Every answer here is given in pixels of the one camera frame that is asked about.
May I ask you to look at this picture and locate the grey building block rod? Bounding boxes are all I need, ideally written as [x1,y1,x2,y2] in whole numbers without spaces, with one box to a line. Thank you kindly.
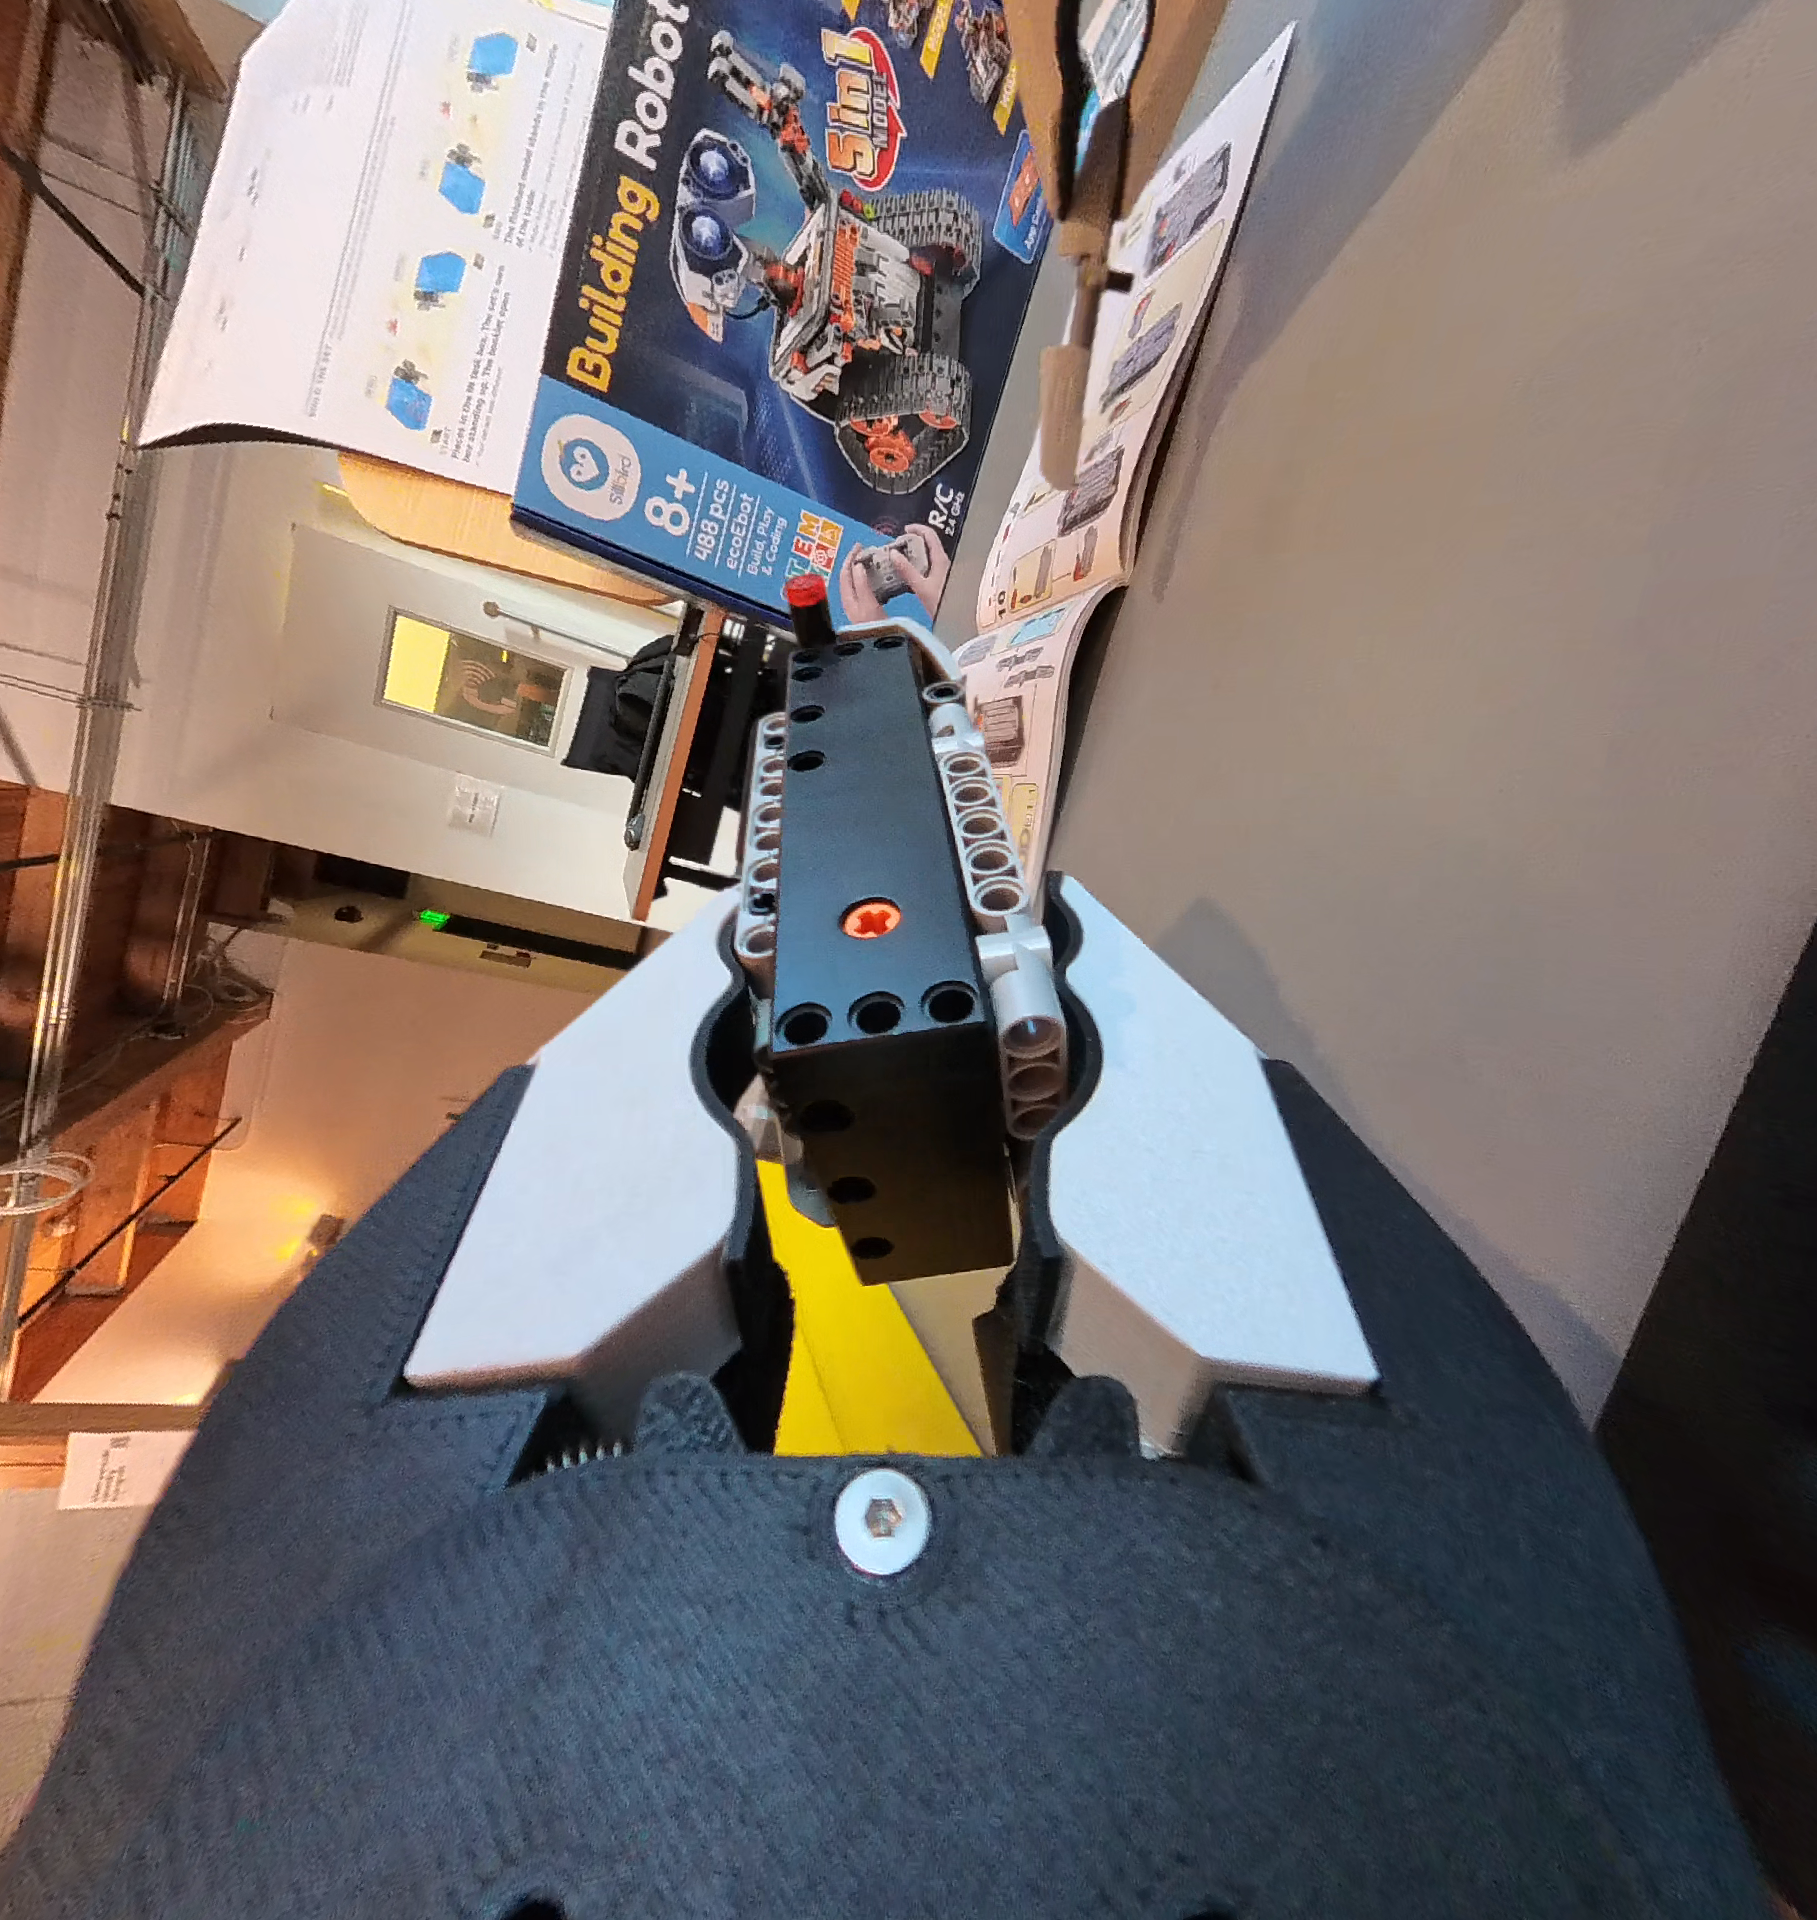
[1038,247,1144,492]

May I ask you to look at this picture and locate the open instruction booklet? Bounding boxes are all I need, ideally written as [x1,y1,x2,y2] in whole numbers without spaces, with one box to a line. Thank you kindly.
[937,22,1299,902]

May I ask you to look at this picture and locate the black grey building block assembly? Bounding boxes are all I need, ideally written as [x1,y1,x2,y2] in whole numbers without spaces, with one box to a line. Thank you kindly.
[728,578,1078,1290]

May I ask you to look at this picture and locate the blue robot toy box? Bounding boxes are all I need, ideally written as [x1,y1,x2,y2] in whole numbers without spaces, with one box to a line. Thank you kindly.
[511,0,1064,635]

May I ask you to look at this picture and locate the tan wooden board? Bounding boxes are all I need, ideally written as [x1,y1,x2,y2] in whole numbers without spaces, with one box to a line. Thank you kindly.
[331,446,694,612]

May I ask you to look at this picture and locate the white printed instruction sheet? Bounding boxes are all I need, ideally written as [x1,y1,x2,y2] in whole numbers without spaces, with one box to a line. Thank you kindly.
[141,0,619,475]

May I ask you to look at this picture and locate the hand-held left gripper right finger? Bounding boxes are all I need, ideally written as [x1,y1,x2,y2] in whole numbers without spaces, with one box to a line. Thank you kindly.
[984,874,1386,1404]

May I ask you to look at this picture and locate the lit yellow window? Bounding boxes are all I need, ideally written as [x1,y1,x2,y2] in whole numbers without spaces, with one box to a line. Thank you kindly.
[381,604,573,748]

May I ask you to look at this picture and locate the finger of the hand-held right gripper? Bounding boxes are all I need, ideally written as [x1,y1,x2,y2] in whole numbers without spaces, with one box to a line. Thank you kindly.
[1002,0,1099,215]
[1061,0,1229,263]

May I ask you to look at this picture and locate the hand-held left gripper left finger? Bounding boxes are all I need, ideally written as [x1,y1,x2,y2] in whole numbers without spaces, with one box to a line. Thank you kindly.
[401,907,789,1389]

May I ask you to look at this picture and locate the yellow box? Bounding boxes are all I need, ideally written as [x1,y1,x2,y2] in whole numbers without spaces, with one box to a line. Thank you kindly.
[771,1151,988,1459]

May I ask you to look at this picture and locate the wooden beam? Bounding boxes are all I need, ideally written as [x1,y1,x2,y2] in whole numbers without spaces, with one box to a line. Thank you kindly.
[0,1402,207,1496]

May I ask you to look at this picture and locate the white paper label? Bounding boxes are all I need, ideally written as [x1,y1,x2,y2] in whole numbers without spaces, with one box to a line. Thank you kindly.
[57,1428,192,1512]

